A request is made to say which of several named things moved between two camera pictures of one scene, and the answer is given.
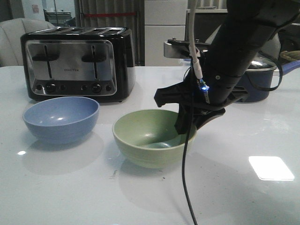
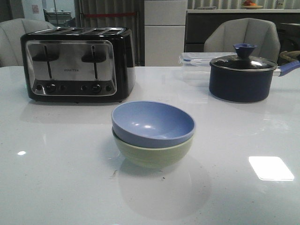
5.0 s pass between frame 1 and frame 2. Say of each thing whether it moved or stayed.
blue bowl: moved
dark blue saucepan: stayed
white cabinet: stayed
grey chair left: stayed
